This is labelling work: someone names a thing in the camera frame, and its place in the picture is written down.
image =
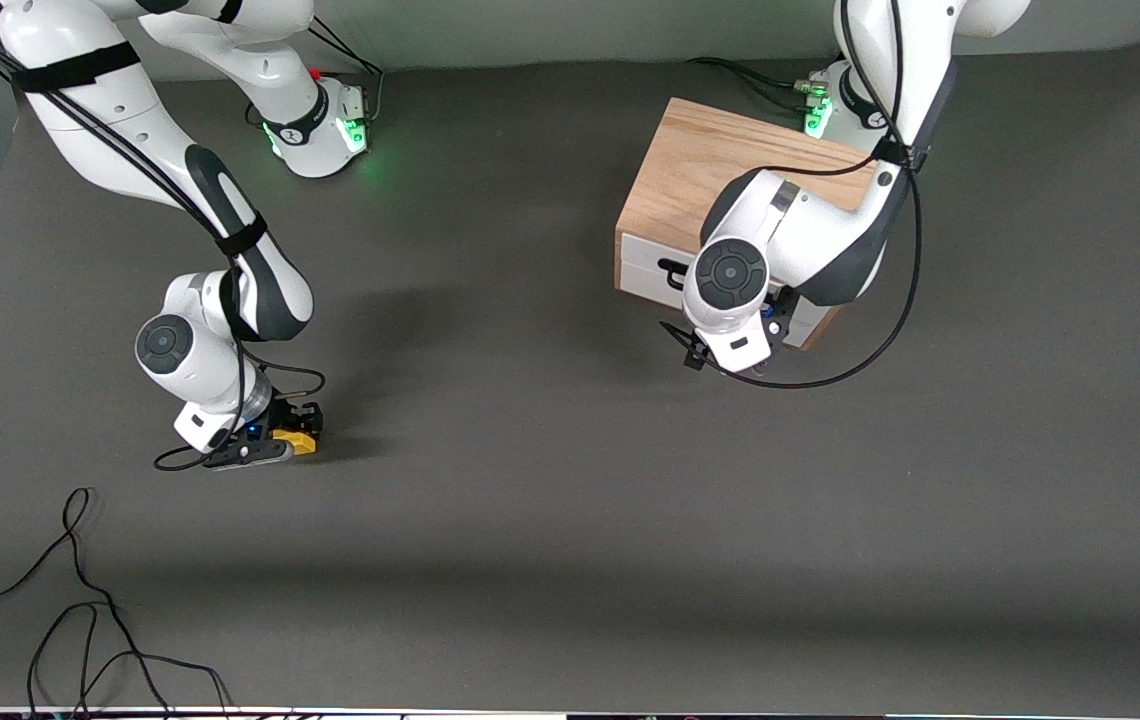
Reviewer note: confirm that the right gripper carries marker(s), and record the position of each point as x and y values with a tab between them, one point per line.
282	414

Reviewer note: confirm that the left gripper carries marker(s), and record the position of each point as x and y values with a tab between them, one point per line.
781	309

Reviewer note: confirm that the yellow cube block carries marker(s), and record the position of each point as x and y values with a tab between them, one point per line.
298	442

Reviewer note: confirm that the white-fronted wooden drawer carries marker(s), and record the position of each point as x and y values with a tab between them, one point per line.
645	272

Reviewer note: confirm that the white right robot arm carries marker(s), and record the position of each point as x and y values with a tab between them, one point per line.
130	120

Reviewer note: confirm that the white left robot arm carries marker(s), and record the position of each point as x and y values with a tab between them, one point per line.
810	230

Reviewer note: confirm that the wooden drawer cabinet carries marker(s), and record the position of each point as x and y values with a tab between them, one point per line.
690	160

